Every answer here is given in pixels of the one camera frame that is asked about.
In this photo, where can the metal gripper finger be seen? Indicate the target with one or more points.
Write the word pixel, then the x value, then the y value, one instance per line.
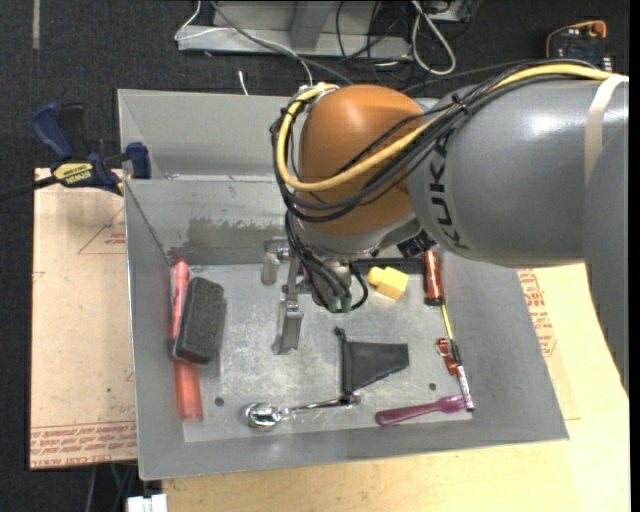
pixel 290 330
pixel 270 270

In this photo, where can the grey metal bin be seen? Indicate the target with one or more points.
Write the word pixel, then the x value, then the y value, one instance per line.
pixel 300 360

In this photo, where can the black sponge block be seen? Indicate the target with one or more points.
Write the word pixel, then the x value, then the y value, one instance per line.
pixel 201 320

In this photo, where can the black wedge-shaped tool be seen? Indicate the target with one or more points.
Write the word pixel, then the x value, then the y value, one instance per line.
pixel 375 361

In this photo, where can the pink-red marker pen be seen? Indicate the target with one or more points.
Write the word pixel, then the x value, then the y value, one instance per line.
pixel 179 295

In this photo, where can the yellow toy block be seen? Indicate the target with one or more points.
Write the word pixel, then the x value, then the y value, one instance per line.
pixel 390 283

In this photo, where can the orange-red cylinder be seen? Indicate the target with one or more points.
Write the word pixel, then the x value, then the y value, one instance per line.
pixel 188 392

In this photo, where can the purple plastic fork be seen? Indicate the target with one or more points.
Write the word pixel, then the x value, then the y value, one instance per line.
pixel 410 413

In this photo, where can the small red metal clip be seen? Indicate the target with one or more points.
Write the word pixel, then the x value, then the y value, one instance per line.
pixel 452 360

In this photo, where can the brown cardboard board red print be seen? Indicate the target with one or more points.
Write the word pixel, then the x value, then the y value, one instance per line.
pixel 75 325

